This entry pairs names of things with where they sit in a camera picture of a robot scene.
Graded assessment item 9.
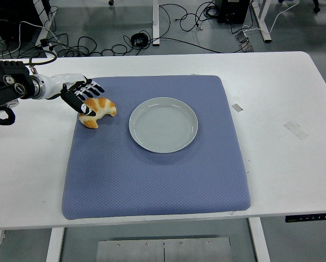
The looped black floor cable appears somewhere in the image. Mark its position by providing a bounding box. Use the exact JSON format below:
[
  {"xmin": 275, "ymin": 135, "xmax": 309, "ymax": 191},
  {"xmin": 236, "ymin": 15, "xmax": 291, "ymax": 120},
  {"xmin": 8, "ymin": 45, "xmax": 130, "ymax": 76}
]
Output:
[{"xmin": 179, "ymin": 0, "xmax": 220, "ymax": 32}]

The white desk leg with foot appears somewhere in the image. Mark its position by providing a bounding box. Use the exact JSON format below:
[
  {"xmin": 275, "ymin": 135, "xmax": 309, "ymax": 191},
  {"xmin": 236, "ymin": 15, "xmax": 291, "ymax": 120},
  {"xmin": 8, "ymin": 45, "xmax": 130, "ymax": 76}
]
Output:
[{"xmin": 251, "ymin": 0, "xmax": 273, "ymax": 43}]

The coiled black cable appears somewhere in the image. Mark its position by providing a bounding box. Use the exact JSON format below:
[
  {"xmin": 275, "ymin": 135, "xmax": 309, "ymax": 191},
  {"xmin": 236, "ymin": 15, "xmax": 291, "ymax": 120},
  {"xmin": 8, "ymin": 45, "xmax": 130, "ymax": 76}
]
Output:
[{"xmin": 130, "ymin": 32, "xmax": 149, "ymax": 47}]

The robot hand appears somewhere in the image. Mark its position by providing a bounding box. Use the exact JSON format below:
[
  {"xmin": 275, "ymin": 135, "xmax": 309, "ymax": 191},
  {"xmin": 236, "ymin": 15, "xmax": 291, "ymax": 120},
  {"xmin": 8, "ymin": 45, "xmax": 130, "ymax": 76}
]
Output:
[{"xmin": 40, "ymin": 73, "xmax": 105, "ymax": 117}]

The white table leg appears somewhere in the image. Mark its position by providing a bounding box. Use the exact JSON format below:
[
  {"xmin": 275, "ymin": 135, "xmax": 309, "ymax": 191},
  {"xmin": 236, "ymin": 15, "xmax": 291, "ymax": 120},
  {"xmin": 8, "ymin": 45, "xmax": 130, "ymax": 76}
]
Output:
[
  {"xmin": 247, "ymin": 217, "xmax": 271, "ymax": 262},
  {"xmin": 45, "ymin": 227, "xmax": 65, "ymax": 262}
]

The croissant bread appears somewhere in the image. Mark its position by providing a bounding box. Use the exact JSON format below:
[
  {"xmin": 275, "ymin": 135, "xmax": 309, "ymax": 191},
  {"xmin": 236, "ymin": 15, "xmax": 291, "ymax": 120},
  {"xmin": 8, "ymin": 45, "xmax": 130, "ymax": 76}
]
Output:
[{"xmin": 79, "ymin": 97, "xmax": 117, "ymax": 129}]

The blue quilted mat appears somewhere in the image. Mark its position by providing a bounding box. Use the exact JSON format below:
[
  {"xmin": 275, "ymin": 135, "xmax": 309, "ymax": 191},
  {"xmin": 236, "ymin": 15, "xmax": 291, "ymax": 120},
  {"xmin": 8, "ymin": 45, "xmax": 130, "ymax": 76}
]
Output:
[{"xmin": 61, "ymin": 75, "xmax": 252, "ymax": 221}]

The grey round plate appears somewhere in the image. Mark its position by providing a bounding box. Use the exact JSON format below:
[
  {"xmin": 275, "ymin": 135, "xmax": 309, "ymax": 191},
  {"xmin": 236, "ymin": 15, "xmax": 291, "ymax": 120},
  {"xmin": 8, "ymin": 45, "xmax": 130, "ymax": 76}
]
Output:
[{"xmin": 129, "ymin": 97, "xmax": 199, "ymax": 154}]

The long black floor cable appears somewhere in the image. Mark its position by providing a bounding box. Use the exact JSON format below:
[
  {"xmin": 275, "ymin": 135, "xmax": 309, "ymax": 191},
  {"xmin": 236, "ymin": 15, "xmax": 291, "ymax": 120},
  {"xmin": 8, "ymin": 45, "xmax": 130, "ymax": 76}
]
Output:
[{"xmin": 149, "ymin": 37, "xmax": 224, "ymax": 54}]

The thin white floor cable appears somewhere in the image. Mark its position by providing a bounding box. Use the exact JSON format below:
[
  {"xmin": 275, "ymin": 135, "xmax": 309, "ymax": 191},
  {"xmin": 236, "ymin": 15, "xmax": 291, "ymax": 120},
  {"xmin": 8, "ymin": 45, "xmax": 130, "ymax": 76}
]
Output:
[{"xmin": 0, "ymin": 21, "xmax": 60, "ymax": 59}]

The black table control panel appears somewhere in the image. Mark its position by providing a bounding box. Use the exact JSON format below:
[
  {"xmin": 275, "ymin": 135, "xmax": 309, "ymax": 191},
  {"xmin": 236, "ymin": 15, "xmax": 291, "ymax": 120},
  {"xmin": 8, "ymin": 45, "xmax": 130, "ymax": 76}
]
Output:
[{"xmin": 285, "ymin": 212, "xmax": 326, "ymax": 223}]

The large clear tape piece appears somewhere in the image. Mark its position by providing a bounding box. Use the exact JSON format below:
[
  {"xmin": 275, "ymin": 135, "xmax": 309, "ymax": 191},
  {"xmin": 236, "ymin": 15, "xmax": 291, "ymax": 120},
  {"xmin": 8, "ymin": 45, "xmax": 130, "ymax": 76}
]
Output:
[{"xmin": 283, "ymin": 121, "xmax": 309, "ymax": 140}]

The black computer case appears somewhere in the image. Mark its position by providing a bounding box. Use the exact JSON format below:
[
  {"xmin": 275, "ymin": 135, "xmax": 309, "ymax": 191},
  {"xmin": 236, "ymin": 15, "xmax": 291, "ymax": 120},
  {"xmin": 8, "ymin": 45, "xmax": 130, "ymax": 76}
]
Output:
[{"xmin": 216, "ymin": 0, "xmax": 250, "ymax": 24}]

